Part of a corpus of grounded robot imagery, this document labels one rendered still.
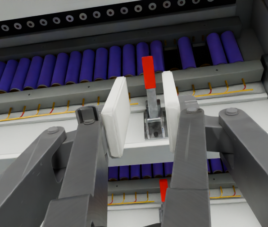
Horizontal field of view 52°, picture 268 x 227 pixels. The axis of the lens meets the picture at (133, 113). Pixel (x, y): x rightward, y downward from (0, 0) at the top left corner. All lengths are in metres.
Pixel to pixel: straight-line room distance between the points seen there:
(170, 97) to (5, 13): 0.18
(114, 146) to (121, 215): 0.35
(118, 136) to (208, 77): 0.22
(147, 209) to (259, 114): 0.25
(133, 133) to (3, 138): 0.17
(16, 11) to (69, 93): 0.13
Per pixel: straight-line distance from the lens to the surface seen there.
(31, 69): 0.43
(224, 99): 0.35
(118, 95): 0.17
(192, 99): 0.17
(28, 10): 0.28
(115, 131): 0.15
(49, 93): 0.38
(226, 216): 0.49
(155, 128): 0.33
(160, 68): 0.37
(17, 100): 0.39
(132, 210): 0.49
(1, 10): 0.29
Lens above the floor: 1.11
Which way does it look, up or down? 35 degrees down
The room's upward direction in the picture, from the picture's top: 10 degrees counter-clockwise
